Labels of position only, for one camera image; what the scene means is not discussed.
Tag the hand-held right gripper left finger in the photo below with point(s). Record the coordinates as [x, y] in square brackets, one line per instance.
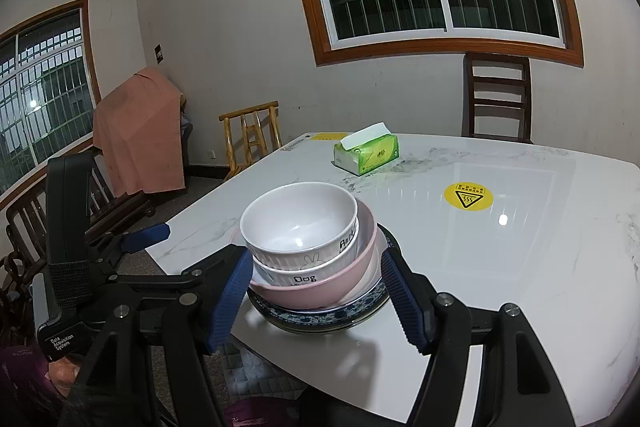
[227, 307]

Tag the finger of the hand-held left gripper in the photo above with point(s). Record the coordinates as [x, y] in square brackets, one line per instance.
[200, 269]
[147, 236]

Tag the small wood-framed barred window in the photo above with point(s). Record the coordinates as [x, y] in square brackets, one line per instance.
[50, 82]

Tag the purple patterned clothing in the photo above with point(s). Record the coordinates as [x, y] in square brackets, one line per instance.
[25, 382]

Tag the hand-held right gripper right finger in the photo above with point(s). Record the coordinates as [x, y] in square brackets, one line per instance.
[405, 302]

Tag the bamboo chair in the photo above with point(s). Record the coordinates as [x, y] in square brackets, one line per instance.
[250, 110]

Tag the white bowl with pink base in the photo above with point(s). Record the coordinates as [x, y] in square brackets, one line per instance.
[295, 217]

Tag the white bowl with blue print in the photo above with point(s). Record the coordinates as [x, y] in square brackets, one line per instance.
[300, 279]

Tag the person's left hand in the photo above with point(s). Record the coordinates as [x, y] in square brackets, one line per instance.
[65, 369]

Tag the black wall plaque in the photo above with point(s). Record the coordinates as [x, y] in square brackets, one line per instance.
[159, 54]

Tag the yellow label strip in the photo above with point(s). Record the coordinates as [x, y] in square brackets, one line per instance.
[325, 137]

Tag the green tissue pack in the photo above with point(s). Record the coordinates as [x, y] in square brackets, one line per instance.
[370, 157]

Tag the dark grey cloth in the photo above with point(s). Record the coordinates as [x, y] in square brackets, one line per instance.
[186, 137]

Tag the dark carved wooden armchair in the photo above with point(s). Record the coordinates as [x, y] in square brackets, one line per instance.
[30, 217]

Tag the round yellow warning sticker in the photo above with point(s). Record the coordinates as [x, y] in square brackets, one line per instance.
[467, 197]

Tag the dark wooden slatted chair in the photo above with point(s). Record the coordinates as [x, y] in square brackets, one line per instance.
[495, 67]

